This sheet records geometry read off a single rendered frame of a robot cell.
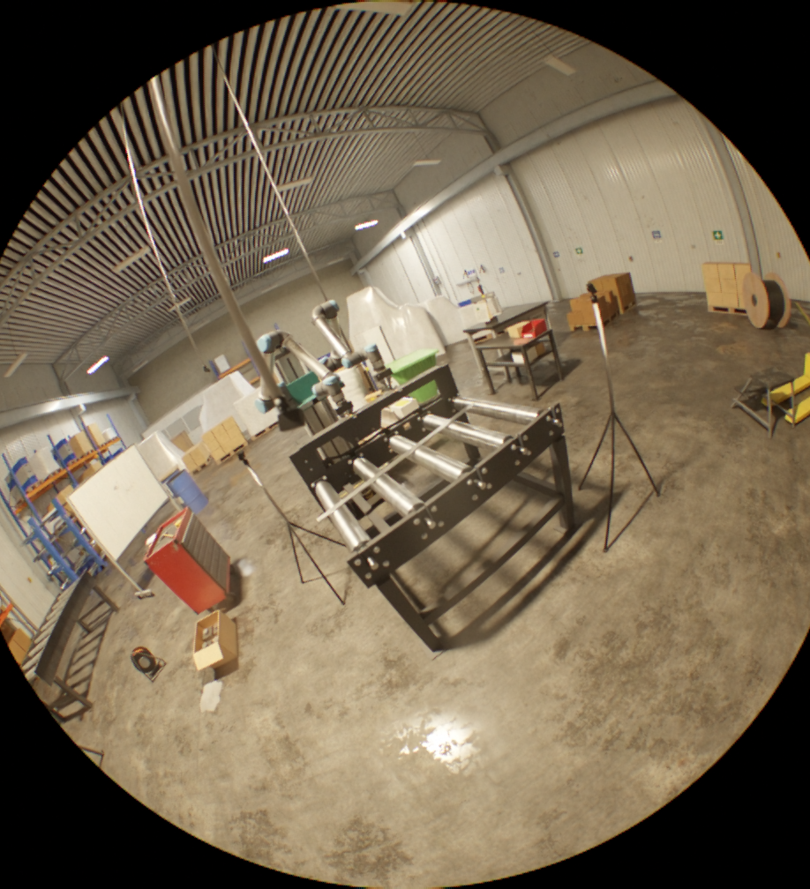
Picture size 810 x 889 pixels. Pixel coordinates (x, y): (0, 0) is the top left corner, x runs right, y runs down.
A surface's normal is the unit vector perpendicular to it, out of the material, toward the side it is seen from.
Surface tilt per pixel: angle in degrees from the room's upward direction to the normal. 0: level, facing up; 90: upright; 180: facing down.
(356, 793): 0
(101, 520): 90
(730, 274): 90
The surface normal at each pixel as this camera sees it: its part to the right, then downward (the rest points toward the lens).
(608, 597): -0.39, -0.83
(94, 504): 0.92, -0.38
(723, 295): -0.84, 0.50
